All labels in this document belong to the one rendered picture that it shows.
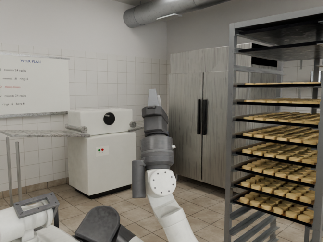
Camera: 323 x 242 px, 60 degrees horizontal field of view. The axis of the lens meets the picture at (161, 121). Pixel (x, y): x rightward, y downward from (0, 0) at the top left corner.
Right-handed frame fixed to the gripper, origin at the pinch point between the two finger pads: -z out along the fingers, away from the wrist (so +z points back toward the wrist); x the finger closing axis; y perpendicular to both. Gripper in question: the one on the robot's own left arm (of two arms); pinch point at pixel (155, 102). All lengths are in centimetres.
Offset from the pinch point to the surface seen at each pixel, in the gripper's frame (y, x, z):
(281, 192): -44, -79, 25
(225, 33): -48, -342, -242
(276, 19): -49, -45, -51
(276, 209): -41, -82, 32
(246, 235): -27, -117, 48
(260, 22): -42, -49, -54
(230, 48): -28, -61, -49
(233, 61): -29, -63, -42
